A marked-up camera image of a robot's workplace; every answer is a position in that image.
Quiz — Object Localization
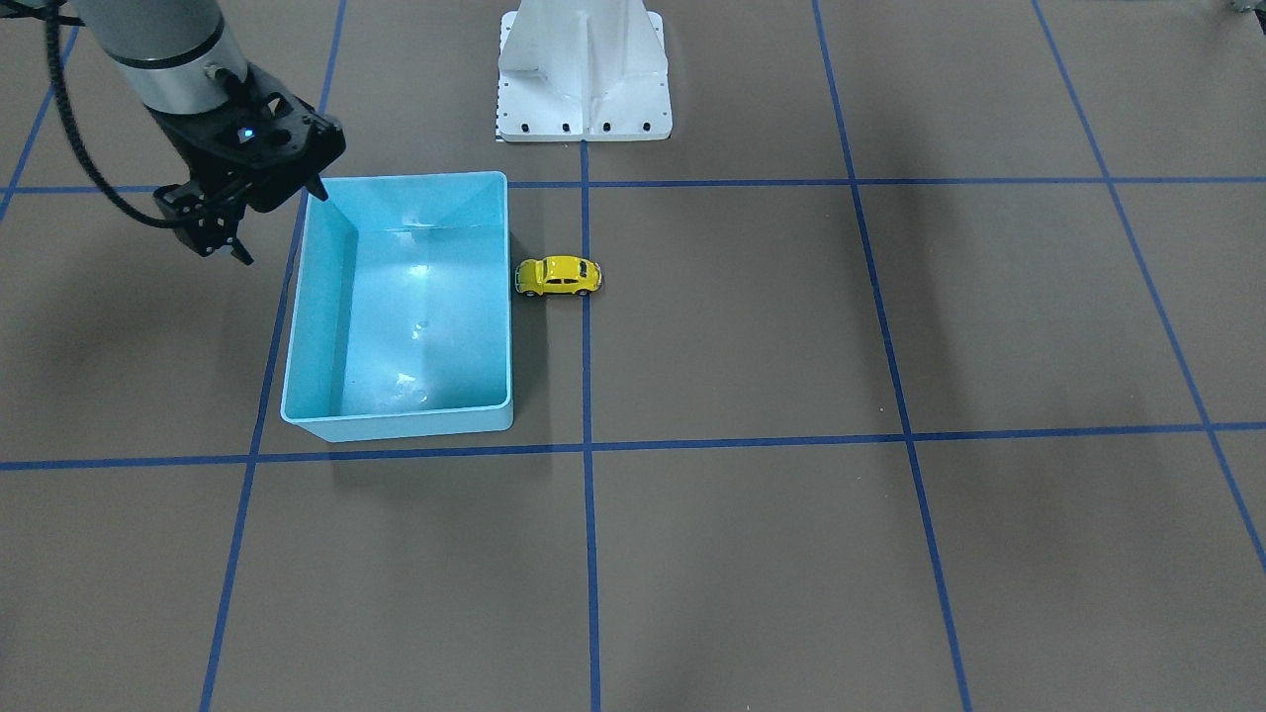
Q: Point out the light blue plastic bin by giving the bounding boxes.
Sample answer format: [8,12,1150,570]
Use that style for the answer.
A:
[279,171,514,443]

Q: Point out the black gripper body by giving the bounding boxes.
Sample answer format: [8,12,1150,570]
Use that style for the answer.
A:
[149,65,346,213]

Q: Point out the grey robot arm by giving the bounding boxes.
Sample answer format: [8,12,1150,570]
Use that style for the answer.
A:
[3,1,346,265]

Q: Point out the yellow beetle toy car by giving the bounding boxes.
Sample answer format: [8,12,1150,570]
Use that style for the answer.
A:
[511,255,604,296]

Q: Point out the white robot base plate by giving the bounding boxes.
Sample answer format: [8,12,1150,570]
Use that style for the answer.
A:
[495,1,674,143]

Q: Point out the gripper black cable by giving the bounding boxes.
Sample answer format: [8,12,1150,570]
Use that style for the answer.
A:
[41,0,179,231]

